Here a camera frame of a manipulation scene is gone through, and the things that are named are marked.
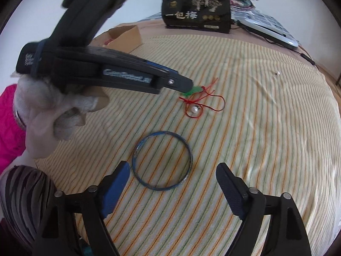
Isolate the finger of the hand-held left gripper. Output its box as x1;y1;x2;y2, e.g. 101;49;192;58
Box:
103;49;179;76
153;71;194;94

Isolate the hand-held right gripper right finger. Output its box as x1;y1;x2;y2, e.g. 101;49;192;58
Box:
216;163;312;256

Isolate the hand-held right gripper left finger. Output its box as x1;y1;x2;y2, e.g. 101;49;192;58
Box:
33;161;131;256

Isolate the red string jade pendant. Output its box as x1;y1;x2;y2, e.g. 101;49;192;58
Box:
179;77;225;119

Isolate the cardboard box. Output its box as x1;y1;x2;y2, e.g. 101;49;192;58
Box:
103;25;143;55

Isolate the dark thin bangle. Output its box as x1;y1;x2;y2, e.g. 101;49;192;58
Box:
132;131;193;191

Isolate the person's left hand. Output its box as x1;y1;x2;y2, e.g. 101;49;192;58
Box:
12;75;110;160

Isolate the tan bed mat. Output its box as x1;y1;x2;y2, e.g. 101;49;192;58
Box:
91;19;341;91

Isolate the black printed bag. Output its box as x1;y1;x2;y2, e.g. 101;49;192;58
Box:
162;0;231;34

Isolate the yellow striped blanket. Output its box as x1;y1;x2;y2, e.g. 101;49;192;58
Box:
35;35;341;256

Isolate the blue plaid bedsheet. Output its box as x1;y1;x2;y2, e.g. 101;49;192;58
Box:
141;5;301;47

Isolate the white ring light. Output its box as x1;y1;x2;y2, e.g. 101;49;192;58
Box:
237;13;299;50

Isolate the black ring light cable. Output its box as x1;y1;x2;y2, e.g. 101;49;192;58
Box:
230;19;316;66

